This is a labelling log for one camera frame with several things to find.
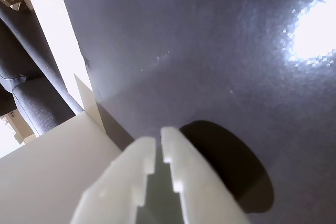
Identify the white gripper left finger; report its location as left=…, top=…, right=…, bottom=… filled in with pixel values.
left=69, top=136, right=156, bottom=224

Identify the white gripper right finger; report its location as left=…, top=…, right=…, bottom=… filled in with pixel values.
left=160, top=126, right=250, bottom=224

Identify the grey fabric sofa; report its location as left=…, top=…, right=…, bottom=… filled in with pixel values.
left=0, top=5, right=85, bottom=137

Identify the black table mat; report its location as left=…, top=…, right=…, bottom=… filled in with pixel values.
left=54, top=0, right=336, bottom=224

